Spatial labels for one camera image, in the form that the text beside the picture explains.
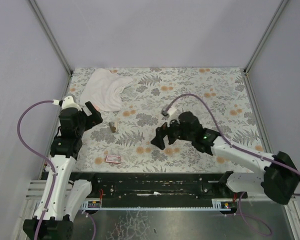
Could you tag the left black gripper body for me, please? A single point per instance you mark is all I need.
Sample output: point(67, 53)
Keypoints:
point(87, 117)

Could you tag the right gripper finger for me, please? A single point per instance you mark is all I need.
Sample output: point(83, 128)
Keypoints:
point(174, 132)
point(160, 134)

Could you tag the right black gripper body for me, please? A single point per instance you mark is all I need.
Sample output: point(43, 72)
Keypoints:
point(168, 131)

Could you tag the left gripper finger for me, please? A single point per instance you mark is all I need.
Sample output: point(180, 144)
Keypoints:
point(95, 118)
point(90, 109)

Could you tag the beige brown stapler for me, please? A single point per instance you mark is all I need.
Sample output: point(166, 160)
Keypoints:
point(114, 126)

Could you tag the red staple box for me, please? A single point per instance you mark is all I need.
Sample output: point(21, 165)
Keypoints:
point(114, 159)

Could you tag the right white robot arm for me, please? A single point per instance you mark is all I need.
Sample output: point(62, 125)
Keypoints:
point(274, 175)

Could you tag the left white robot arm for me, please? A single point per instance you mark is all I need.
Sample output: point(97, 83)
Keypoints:
point(56, 211)

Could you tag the white cloth towel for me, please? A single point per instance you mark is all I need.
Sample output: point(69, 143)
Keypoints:
point(103, 90)

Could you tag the floral patterned table mat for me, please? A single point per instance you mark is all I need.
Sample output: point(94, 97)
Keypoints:
point(217, 96)

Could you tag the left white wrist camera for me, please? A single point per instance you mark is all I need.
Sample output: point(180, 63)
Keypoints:
point(69, 101)

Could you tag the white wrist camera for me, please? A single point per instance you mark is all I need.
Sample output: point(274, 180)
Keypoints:
point(69, 101)
point(168, 111)

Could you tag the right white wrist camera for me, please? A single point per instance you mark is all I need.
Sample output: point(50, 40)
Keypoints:
point(168, 111)

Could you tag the aluminium cross rail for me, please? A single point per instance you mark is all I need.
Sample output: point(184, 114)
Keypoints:
point(36, 189)

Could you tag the white slotted cable duct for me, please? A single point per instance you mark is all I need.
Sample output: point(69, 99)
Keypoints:
point(156, 204)

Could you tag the left aluminium frame post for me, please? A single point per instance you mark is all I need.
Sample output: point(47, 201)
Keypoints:
point(50, 36)

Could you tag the aluminium frame post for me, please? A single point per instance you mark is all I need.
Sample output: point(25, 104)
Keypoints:
point(50, 36)
point(268, 31)

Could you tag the right aluminium frame post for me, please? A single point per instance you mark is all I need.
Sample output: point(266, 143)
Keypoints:
point(268, 31)

